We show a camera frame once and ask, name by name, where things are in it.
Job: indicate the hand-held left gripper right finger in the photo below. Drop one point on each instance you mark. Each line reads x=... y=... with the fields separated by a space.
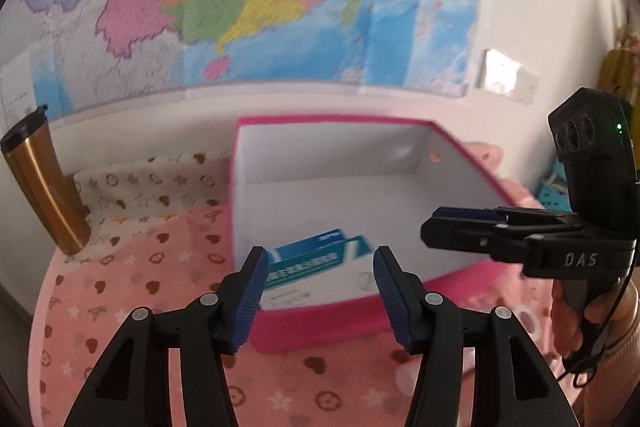
x=393 y=302

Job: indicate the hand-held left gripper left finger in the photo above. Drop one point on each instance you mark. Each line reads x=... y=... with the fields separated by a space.
x=249 y=299

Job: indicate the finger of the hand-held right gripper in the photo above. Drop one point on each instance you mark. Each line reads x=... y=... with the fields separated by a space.
x=465 y=238
x=470 y=213

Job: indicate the pink storage box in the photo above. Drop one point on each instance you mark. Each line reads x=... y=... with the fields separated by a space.
x=330 y=207

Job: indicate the person's right forearm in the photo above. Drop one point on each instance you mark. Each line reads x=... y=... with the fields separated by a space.
x=612 y=382

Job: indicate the person's right hand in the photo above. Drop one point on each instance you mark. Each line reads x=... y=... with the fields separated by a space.
x=567 y=322

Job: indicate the teal dotted cloth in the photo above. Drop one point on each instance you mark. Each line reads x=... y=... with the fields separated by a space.
x=552 y=192

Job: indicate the blue and white carton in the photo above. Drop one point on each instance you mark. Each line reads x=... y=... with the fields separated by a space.
x=305 y=269

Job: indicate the yellow object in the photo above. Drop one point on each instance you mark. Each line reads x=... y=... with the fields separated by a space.
x=620 y=74

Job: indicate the pink printed blanket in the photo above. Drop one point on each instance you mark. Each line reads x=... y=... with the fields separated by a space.
x=125 y=287

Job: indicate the copper tumbler with black lid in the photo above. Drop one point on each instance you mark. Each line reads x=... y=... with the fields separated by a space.
x=45 y=187

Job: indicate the white wall socket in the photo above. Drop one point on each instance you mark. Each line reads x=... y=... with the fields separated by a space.
x=505 y=77

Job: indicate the colourful wall map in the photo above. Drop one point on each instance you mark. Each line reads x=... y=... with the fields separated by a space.
x=250 y=7

